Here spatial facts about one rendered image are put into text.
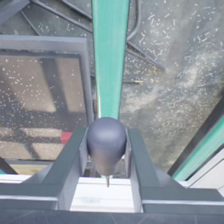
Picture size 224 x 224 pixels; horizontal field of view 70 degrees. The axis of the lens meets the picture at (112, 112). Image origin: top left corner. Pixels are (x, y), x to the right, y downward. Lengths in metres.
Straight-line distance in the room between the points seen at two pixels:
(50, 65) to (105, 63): 0.38
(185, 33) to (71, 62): 0.83
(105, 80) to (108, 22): 0.07
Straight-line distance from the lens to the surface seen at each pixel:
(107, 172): 0.18
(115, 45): 0.19
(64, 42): 0.55
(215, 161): 0.45
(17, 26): 1.26
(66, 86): 0.61
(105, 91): 0.23
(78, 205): 0.53
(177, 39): 1.20
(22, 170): 1.25
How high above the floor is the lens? 1.04
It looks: 42 degrees down
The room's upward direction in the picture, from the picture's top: 178 degrees counter-clockwise
